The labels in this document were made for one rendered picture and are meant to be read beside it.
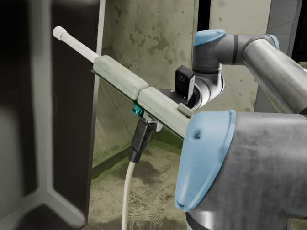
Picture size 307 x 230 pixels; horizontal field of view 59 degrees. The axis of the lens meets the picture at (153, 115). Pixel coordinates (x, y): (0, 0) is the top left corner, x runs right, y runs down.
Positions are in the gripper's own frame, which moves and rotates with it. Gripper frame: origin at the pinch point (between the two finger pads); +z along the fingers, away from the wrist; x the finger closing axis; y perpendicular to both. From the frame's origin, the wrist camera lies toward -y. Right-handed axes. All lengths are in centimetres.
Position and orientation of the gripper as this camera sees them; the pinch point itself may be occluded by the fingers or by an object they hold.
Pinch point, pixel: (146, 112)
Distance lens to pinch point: 62.9
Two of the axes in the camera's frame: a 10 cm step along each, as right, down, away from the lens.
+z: -6.0, 3.1, -7.4
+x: -7.5, -5.6, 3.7
